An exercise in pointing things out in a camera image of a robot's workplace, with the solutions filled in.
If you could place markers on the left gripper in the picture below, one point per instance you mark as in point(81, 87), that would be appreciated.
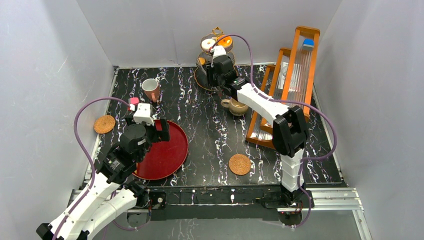
point(162, 130)

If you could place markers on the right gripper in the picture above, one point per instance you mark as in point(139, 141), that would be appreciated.
point(210, 70)

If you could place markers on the yellow biscuit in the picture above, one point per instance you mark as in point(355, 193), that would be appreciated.
point(201, 61)

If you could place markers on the white donut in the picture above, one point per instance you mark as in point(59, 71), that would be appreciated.
point(207, 43)

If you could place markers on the orange donut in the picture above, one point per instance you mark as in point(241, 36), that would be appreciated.
point(225, 41)

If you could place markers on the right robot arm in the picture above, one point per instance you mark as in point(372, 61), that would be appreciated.
point(289, 128)

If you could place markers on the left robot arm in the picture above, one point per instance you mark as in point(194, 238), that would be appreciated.
point(107, 195)

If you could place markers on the red round tray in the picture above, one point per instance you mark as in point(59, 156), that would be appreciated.
point(165, 157)

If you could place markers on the three-tier glass cake stand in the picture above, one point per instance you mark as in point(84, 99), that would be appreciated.
point(205, 58)

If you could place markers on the beige mug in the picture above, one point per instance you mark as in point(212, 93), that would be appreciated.
point(235, 107)

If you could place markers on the pink grey eraser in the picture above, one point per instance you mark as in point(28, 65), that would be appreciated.
point(134, 101)

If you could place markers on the pink mug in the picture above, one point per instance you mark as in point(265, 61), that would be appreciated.
point(151, 88)

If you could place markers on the woven coaster left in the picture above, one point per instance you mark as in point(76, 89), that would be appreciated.
point(104, 124)

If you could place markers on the woven coaster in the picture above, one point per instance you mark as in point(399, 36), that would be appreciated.
point(239, 164)
point(104, 124)

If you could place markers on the orange wooden rack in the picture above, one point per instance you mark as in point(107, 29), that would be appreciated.
point(292, 76)

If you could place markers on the woven coaster front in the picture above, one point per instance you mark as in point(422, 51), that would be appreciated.
point(239, 164)

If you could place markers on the blue eraser block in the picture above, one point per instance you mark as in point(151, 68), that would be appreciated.
point(307, 45)

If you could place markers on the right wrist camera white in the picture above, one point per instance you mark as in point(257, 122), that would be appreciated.
point(217, 51)

